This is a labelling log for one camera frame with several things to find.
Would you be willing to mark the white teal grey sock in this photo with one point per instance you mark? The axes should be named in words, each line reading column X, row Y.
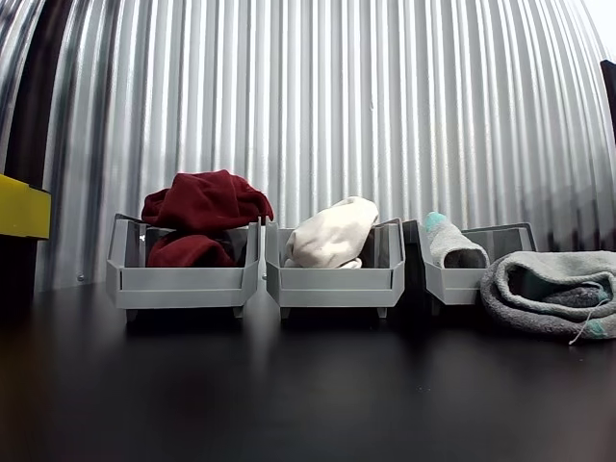
column 529, row 308
column 452, row 240

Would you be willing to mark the black shelf post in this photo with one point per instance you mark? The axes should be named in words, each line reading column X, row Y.
column 29, row 144

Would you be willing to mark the yellow shelf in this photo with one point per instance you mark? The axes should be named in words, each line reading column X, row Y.
column 24, row 207

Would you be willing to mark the empty grey plastic bin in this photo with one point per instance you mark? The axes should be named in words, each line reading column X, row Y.
column 452, row 289

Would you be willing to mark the grey bin with cream sock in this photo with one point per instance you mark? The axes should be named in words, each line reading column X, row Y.
column 337, row 289

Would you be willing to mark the cream white sock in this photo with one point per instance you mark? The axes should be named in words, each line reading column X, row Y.
column 332, row 236

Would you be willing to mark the grey bin with red sock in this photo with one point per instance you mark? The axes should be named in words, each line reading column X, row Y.
column 183, row 289

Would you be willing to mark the dark red sock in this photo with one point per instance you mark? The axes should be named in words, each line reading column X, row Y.
column 202, row 202

